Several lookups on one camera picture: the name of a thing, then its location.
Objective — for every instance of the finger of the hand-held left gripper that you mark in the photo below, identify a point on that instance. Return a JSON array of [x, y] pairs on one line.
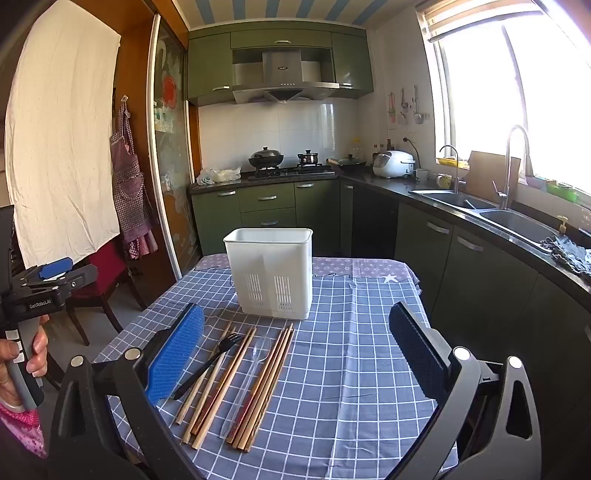
[[83, 278], [56, 268]]

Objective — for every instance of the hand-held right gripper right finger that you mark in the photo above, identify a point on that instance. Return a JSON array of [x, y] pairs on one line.
[[418, 350]]

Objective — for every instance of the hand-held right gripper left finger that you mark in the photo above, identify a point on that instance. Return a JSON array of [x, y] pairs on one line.
[[178, 355]]

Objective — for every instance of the light bamboo chopstick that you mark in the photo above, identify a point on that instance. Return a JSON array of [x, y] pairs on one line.
[[203, 406], [226, 371], [203, 374], [221, 394]]

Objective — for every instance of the black plastic fork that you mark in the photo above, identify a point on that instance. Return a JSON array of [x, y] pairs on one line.
[[207, 369]]

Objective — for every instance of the clear plastic spoon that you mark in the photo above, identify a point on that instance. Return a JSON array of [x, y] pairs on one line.
[[247, 387]]

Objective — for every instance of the reddish brown wooden chopstick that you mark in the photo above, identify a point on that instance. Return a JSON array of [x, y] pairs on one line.
[[264, 385], [269, 385], [273, 387], [258, 385]]

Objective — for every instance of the white plastic utensil holder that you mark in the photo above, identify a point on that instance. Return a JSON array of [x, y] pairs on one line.
[[268, 263]]

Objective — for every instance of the person's left forearm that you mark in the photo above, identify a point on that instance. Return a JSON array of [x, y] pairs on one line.
[[21, 429]]

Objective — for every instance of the person's left hand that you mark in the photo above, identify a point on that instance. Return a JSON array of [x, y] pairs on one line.
[[39, 350]]

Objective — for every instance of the red wooden chair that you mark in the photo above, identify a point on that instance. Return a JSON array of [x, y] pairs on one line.
[[104, 277]]

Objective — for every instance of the blue checked tablecloth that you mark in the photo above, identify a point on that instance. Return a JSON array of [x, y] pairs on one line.
[[341, 369]]

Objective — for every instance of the green base cabinets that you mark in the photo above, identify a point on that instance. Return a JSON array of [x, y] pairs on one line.
[[475, 286]]

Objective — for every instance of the purple checked apron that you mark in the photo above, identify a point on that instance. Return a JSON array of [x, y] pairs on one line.
[[131, 194]]

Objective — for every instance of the purple patterned cloth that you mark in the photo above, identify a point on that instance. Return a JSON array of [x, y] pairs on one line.
[[351, 266]]

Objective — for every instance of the white hanging sheet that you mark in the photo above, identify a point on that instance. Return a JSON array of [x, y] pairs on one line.
[[60, 138]]

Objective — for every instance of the decorated glass sliding door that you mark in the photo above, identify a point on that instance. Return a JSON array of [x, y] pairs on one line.
[[173, 161]]

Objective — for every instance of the steel double sink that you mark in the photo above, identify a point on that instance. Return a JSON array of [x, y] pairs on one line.
[[512, 221]]

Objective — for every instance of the black kitchen countertop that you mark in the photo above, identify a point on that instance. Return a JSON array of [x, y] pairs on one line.
[[397, 184]]

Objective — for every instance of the white plastic bag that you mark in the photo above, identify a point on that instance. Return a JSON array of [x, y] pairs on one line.
[[219, 176]]

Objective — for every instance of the patterned cup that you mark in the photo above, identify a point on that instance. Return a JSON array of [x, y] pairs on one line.
[[443, 181]]

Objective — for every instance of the dark crumpled cloth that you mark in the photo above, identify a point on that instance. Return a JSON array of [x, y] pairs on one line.
[[570, 256]]

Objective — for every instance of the white rice cooker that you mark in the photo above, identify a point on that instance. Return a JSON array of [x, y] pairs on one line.
[[392, 165]]

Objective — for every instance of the small steel faucet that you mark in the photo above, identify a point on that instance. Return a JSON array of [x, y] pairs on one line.
[[455, 166]]

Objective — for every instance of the wooden cutting board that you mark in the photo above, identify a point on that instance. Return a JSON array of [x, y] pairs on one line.
[[489, 175]]

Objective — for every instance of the soap pump bottle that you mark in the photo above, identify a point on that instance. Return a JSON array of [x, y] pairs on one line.
[[562, 226]]

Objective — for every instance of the yellow dish on sill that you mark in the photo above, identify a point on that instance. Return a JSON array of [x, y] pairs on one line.
[[450, 162]]

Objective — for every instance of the pan with green lid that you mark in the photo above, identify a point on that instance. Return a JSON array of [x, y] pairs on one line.
[[350, 161]]

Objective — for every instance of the condiment bottles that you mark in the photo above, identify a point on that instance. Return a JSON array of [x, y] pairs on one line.
[[381, 147]]

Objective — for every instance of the tall steel faucet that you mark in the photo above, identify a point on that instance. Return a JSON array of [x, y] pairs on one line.
[[508, 157]]

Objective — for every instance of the black wok with lid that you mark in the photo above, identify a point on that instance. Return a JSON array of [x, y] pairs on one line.
[[265, 159]]

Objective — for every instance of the black gas stove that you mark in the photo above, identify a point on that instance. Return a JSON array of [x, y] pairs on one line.
[[291, 172]]

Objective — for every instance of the small black pot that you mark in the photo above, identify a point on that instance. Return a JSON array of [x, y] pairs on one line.
[[308, 158]]

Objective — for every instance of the steel range hood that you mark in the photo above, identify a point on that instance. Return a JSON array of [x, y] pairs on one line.
[[281, 78]]

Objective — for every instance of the kitchen window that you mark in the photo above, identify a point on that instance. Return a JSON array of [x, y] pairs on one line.
[[531, 92]]

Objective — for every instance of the window roller blind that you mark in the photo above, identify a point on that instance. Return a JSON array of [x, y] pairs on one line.
[[466, 21]]

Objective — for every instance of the wall utensil rack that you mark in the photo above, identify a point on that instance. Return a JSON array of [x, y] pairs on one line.
[[406, 108]]

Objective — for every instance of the green wall cabinets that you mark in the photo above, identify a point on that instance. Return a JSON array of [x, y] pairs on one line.
[[207, 64]]

